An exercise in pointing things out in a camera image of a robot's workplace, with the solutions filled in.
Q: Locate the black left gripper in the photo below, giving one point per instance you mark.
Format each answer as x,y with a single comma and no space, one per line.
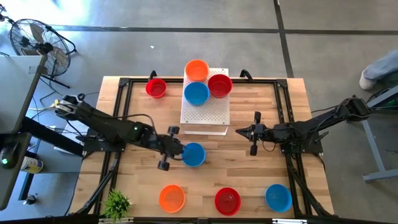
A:
158,143

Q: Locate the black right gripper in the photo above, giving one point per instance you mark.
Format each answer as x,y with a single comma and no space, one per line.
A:
267,133

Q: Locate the blue plastic mini bowl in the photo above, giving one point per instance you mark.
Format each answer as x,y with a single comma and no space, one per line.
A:
196,94
278,198
196,155

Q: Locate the orange plastic mini bowl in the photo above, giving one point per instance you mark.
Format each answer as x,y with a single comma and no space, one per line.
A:
197,70
172,199

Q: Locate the red plastic mini bowl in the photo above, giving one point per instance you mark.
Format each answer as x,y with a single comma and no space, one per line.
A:
156,88
220,86
228,201

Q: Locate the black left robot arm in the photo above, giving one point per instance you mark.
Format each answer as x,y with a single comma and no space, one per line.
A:
109,127

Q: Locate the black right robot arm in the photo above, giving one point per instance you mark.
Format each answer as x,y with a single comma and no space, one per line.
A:
311,127

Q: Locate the white perforated metal shelf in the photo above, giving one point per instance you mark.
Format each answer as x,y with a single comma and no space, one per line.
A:
205,116

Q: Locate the small green artificial plant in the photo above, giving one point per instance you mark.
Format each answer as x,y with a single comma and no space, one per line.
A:
116,205

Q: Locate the white sheet on floor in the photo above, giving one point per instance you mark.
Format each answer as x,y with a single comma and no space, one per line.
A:
66,132

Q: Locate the yellow power plug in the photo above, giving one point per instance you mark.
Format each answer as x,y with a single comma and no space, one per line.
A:
57,104

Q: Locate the white and yellow can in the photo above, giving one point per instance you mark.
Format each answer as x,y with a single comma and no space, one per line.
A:
31,165

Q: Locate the person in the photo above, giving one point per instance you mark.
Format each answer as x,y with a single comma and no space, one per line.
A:
382,67

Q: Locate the black caster wheel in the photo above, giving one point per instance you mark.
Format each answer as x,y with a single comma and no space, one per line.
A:
30,199

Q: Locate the black computer mouse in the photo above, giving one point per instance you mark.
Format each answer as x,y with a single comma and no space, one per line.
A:
9,152

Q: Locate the black floor fan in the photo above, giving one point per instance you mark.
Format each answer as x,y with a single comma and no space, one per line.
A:
43,48

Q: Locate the light grey flat panel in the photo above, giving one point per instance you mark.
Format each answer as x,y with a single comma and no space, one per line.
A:
15,93

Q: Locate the dark grey desk top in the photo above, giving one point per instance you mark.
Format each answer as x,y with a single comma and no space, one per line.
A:
6,186

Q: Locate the silver metal bracket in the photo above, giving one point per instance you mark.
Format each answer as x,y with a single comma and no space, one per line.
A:
124,220
289,221

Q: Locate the grey metal table frame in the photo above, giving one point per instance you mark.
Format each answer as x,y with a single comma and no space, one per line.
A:
371,144

